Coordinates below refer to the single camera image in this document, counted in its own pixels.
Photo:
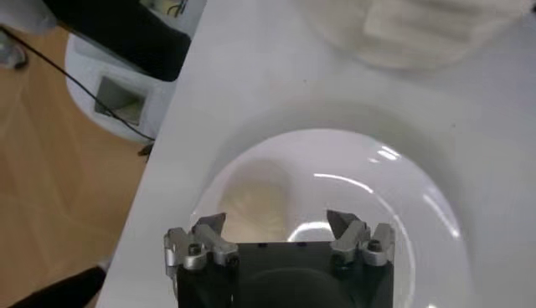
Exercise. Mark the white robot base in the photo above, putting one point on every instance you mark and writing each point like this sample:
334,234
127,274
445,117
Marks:
84,67

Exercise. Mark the cream electric cooking pot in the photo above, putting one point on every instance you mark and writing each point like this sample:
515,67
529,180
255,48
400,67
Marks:
419,33

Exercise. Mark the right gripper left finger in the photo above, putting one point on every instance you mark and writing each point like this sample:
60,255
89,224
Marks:
209,247

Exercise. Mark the white steamed baozi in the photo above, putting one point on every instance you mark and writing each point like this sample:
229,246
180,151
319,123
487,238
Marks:
255,209

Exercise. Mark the white round plate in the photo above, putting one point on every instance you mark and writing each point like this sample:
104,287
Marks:
356,167

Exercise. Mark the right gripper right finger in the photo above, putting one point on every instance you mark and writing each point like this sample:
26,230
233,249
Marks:
356,240

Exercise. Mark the black robot body column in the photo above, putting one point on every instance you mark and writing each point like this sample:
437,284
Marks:
125,37

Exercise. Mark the dark blurry object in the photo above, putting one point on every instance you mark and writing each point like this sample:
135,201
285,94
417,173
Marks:
67,291

